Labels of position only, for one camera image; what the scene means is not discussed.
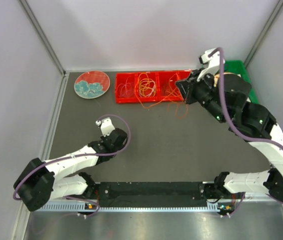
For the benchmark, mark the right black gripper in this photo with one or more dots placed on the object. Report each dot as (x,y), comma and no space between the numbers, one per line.
(188,86)

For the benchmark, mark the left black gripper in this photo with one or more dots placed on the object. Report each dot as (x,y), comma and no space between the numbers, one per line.
(120,147)

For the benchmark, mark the red four-compartment bin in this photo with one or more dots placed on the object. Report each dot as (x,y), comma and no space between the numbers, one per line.
(149,86)

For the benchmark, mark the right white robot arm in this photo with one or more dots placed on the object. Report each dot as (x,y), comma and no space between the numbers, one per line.
(250,121)

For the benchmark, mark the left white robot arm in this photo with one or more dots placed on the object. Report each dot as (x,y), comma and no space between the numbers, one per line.
(42,181)

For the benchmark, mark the beige bird pattern plate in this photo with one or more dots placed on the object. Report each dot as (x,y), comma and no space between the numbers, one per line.
(217,77)

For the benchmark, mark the green plastic tray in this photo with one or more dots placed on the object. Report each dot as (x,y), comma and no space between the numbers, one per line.
(237,67)

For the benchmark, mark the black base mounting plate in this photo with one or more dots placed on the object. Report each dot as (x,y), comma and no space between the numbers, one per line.
(154,194)

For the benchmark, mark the red blue floral plate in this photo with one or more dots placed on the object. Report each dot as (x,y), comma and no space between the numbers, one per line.
(92,84)

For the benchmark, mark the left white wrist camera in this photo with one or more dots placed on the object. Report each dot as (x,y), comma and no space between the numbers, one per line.
(106,126)

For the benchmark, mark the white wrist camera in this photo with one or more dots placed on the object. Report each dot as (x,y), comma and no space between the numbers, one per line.
(106,126)
(210,62)

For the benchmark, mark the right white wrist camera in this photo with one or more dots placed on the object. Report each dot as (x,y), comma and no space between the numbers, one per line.
(210,62)

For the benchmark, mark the grey slotted cable duct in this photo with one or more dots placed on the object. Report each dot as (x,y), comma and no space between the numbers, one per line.
(72,206)

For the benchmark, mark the aluminium frame right post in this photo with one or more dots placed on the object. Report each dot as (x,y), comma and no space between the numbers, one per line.
(278,8)

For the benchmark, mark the aluminium frame post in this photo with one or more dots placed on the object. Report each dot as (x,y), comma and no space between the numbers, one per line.
(42,36)
(278,8)

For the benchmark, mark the aluminium frame left post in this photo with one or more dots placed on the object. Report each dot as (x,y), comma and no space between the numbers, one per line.
(42,36)

